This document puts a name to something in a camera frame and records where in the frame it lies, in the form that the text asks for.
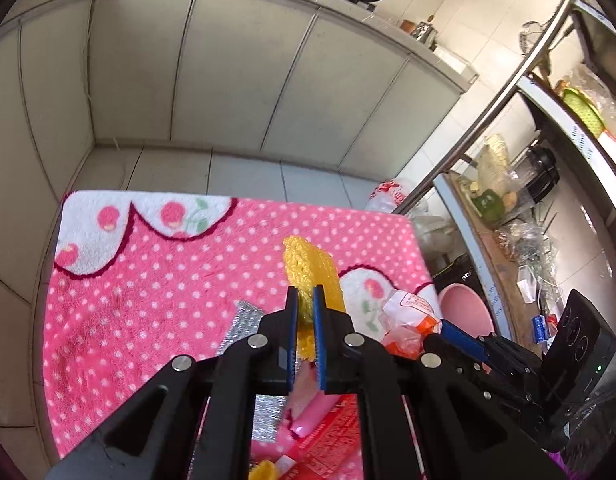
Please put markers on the black blender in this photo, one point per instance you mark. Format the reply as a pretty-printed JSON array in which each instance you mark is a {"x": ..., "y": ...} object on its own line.
[{"x": 537, "y": 173}]

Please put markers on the metal shelf rack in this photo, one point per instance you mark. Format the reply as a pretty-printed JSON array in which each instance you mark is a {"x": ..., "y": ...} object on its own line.
[{"x": 526, "y": 113}]

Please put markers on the yellow sponge piece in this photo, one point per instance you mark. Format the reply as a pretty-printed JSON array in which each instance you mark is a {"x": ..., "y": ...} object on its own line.
[{"x": 306, "y": 267}]

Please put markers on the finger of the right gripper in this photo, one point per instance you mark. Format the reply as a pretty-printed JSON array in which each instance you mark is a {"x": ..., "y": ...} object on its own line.
[{"x": 462, "y": 340}]

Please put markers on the pink plastic bin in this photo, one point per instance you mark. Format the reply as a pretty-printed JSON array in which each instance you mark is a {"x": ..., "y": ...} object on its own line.
[{"x": 462, "y": 307}]

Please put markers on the pink polka dot blanket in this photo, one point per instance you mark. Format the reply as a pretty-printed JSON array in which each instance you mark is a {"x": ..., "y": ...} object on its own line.
[{"x": 142, "y": 277}]

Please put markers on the red carton box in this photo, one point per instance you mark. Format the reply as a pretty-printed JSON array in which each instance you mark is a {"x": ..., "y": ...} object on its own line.
[{"x": 333, "y": 450}]

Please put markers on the orange white wrapper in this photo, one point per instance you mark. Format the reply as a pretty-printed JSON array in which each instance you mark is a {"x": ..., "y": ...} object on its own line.
[{"x": 407, "y": 320}]

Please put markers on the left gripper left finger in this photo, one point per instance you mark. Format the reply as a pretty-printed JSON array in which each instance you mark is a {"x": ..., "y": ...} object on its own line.
[{"x": 193, "y": 419}]

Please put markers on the white rice sack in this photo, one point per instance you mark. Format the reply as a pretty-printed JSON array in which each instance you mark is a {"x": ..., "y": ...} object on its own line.
[{"x": 388, "y": 195}]

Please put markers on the small steel pot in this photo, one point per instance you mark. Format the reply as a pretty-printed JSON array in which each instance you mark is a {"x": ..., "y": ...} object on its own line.
[{"x": 425, "y": 33}]

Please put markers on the kitchen counter cabinets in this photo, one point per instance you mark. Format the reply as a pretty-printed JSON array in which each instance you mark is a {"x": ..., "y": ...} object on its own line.
[{"x": 321, "y": 82}]

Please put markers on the green bell pepper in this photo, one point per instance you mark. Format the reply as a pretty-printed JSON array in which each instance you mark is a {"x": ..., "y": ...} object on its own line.
[{"x": 490, "y": 207}]

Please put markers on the yellow plastic scrubber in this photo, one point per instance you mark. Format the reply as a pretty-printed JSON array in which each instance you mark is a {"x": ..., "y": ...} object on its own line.
[{"x": 265, "y": 470}]

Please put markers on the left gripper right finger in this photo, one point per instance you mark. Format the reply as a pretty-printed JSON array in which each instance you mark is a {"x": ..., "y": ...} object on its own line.
[{"x": 429, "y": 418}]

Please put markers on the pink plastic tube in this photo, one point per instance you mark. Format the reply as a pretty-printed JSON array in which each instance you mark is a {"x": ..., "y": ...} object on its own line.
[{"x": 308, "y": 404}]

